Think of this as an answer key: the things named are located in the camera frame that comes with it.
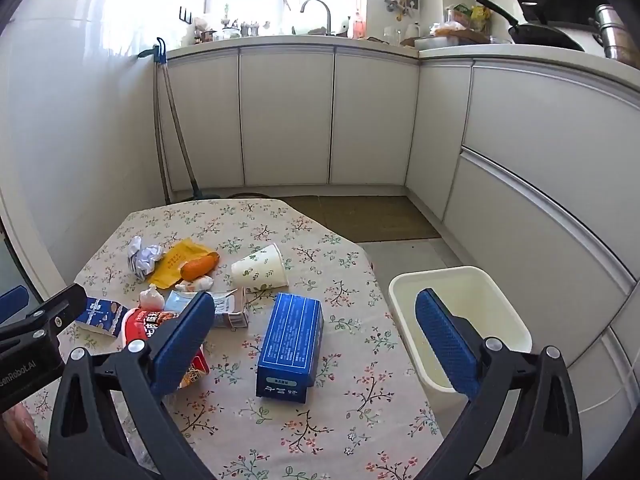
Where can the white plastic bin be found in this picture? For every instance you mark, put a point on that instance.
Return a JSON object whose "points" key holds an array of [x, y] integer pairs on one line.
{"points": [[480, 285]]}

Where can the floral paper cup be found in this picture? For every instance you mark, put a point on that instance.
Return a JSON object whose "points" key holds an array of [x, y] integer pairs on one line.
{"points": [[260, 270]]}

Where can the white paper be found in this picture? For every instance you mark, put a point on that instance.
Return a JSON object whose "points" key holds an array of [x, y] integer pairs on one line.
{"points": [[145, 257]]}

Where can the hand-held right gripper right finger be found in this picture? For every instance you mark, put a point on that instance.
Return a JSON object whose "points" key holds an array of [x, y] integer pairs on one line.
{"points": [[445, 340]]}

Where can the pile of food packages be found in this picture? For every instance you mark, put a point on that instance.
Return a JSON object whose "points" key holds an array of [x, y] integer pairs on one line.
{"points": [[467, 20]]}

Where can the blue white milk packet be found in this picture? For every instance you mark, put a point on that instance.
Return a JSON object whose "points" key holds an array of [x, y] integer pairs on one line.
{"points": [[102, 315]]}

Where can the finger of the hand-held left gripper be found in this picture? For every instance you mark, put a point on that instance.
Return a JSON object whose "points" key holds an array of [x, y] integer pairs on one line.
{"points": [[55, 310], [12, 304]]}

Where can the white tissue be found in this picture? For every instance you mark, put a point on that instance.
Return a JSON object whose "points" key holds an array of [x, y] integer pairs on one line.
{"points": [[200, 284]]}

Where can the white ceramic figurine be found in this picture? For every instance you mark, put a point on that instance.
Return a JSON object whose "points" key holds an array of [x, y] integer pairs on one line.
{"points": [[343, 27]]}

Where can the red bottle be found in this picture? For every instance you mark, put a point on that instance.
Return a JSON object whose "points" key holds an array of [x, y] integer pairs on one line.
{"points": [[358, 25]]}

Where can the small brown floor mat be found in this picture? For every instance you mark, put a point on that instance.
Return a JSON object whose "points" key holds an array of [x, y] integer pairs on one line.
{"points": [[302, 205]]}

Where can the person's left hand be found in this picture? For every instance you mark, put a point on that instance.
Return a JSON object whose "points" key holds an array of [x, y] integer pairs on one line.
{"points": [[17, 430]]}

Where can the row of small ornaments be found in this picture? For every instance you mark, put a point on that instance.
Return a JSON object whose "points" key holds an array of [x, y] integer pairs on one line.
{"points": [[230, 30]]}

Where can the steel pot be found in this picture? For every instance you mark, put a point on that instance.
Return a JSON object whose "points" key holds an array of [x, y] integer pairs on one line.
{"points": [[612, 35]]}

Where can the metal faucet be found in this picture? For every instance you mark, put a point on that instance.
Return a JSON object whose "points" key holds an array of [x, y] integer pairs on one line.
{"points": [[327, 17]]}

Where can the red instant noodle packet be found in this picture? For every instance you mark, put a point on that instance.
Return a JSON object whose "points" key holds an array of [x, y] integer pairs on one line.
{"points": [[137, 325]]}

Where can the blue cardboard box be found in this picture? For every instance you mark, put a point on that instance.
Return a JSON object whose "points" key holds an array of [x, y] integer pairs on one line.
{"points": [[290, 340]]}

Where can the large brown floor mat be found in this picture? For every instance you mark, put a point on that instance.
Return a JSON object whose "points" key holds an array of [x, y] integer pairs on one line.
{"points": [[380, 217]]}

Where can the yellow packet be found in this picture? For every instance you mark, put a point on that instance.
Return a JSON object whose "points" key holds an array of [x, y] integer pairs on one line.
{"points": [[172, 260]]}

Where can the small white carton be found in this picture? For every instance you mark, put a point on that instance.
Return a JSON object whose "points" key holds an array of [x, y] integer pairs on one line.
{"points": [[230, 310]]}

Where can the white kitchen cabinets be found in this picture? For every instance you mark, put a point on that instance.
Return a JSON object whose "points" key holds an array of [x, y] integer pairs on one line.
{"points": [[375, 120]]}

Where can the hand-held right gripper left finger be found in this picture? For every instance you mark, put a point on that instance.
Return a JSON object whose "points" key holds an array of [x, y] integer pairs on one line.
{"points": [[182, 340]]}

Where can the black wok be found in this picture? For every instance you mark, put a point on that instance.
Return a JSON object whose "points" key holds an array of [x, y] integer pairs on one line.
{"points": [[545, 35]]}

